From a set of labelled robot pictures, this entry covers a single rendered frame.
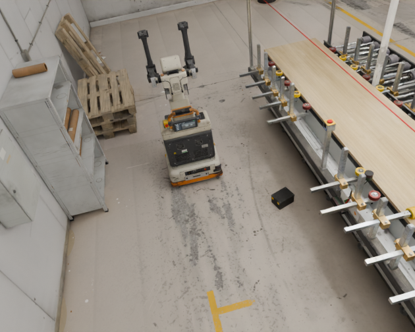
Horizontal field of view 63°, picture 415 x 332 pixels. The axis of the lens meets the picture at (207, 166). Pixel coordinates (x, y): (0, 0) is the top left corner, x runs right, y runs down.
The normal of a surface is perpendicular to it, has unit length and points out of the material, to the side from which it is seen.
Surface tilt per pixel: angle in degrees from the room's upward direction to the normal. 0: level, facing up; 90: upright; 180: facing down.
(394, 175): 0
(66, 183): 90
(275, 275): 0
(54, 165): 90
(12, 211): 90
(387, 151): 0
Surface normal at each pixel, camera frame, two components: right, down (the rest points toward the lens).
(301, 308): -0.13, -0.72
